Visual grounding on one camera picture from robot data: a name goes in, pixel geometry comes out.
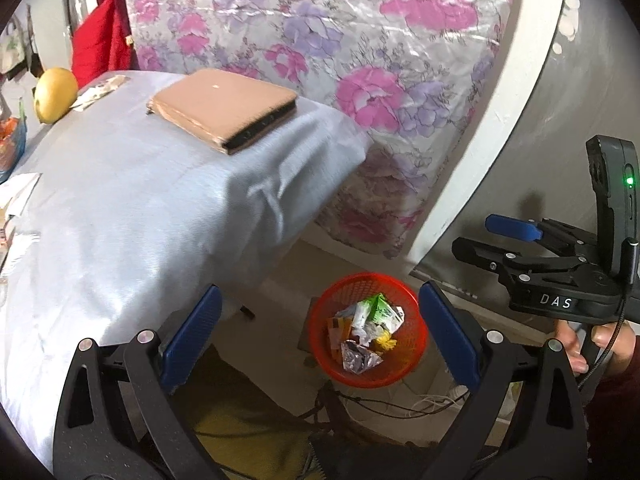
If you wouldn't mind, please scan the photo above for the red mesh trash basket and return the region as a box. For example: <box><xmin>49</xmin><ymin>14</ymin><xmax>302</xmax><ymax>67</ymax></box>
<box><xmin>307</xmin><ymin>273</ymin><xmax>427</xmax><ymax>389</ymax></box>

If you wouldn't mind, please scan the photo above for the green drink carton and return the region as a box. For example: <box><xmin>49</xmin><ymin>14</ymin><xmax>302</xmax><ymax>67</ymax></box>
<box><xmin>352</xmin><ymin>292</ymin><xmax>405</xmax><ymax>334</ymax></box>

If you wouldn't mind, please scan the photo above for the orange box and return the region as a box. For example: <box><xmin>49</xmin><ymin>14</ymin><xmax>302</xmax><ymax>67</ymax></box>
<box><xmin>326</xmin><ymin>318</ymin><xmax>352</xmax><ymax>363</ymax></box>

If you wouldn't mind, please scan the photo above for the person's right hand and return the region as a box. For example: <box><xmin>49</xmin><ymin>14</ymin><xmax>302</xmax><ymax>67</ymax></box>
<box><xmin>554</xmin><ymin>320</ymin><xmax>638</xmax><ymax>375</ymax></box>

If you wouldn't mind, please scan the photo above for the yellow artificial flower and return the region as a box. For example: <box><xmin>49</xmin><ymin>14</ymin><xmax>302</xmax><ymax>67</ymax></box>
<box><xmin>372</xmin><ymin>330</ymin><xmax>397</xmax><ymax>353</ymax></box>

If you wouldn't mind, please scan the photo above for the light blue tablecloth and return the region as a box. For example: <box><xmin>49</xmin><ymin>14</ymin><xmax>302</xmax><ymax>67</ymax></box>
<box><xmin>1</xmin><ymin>72</ymin><xmax>371</xmax><ymax>466</ymax></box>

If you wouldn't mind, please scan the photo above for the floral plastic-wrapped mattress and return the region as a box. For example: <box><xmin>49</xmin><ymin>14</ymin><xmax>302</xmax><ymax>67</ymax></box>
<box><xmin>126</xmin><ymin>0</ymin><xmax>512</xmax><ymax>258</ymax></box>

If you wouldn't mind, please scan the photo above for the brown cardboard book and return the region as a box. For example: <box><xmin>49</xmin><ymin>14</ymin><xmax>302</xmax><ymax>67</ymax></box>
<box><xmin>148</xmin><ymin>68</ymin><xmax>297</xmax><ymax>155</ymax></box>

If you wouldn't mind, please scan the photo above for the crumpled paper wrapper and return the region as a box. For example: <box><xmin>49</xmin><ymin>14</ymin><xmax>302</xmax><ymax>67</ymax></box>
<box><xmin>70</xmin><ymin>75</ymin><xmax>129</xmax><ymax>112</ymax></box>

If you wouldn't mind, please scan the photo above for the blue glass fruit bowl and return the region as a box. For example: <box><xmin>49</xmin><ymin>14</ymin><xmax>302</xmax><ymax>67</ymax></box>
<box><xmin>0</xmin><ymin>102</ymin><xmax>27</xmax><ymax>183</ymax></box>

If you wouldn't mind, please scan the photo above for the yellow pomelo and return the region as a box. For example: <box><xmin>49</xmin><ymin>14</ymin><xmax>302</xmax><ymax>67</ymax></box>
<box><xmin>34</xmin><ymin>67</ymin><xmax>78</xmax><ymax>124</ymax></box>

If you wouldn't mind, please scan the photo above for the red pillow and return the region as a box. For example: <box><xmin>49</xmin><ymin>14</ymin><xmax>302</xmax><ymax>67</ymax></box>
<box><xmin>72</xmin><ymin>0</ymin><xmax>134</xmax><ymax>88</ymax></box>

